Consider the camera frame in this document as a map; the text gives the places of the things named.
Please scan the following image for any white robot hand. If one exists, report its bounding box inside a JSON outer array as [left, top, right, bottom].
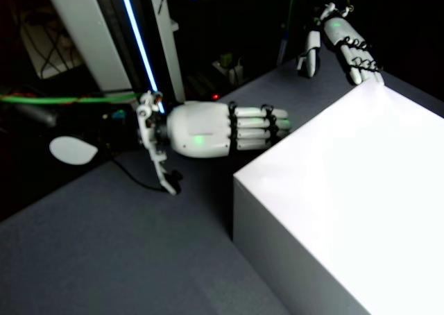
[[296, 16, 385, 86], [166, 101, 291, 158]]

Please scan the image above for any large white box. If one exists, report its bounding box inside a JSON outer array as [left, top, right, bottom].
[[232, 80, 444, 315]]

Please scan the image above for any blue light strip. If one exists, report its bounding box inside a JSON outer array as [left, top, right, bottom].
[[117, 0, 166, 114]]

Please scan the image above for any white robot body column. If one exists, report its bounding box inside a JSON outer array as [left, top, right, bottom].
[[43, 0, 185, 104]]

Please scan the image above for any grey table cloth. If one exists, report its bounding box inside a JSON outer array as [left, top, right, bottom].
[[0, 49, 444, 315]]

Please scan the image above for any thin green cable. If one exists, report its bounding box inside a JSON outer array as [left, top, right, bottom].
[[285, 0, 300, 30]]

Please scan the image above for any thin black cable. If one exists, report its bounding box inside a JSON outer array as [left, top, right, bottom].
[[110, 157, 174, 193]]

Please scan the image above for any green braided cable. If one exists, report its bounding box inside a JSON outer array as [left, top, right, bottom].
[[0, 92, 144, 105]]

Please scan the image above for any white box with cables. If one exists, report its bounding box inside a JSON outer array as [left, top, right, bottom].
[[19, 9, 84, 80]]

